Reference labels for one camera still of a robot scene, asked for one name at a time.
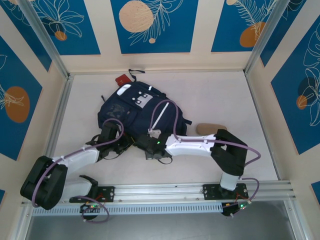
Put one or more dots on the navy blue backpack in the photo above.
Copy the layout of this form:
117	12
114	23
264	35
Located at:
135	112

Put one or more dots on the red leather wallet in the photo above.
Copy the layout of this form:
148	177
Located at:
122	80

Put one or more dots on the tan pencil case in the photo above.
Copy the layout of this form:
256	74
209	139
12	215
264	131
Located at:
206	128

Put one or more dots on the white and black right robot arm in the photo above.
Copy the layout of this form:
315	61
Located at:
190	146

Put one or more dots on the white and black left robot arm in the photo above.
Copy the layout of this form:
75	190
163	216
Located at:
80	157

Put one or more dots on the black controller board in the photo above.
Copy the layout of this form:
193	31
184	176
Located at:
90	207
228	210

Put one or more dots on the aluminium mounting rail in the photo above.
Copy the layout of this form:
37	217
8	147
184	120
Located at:
155	191

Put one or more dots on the aluminium side rail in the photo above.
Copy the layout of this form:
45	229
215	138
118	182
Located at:
61	112
257	110

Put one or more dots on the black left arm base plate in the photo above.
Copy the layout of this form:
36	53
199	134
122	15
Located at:
107	193

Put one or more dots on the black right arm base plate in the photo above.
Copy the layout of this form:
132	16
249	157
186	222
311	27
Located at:
210	192

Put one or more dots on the blue floral wall panel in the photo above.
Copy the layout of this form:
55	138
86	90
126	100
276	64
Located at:
225	25
25	27
278	35
15	75
175	37
295	112
82	37

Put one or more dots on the aluminium frame post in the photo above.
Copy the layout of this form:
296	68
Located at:
44	37
265	37

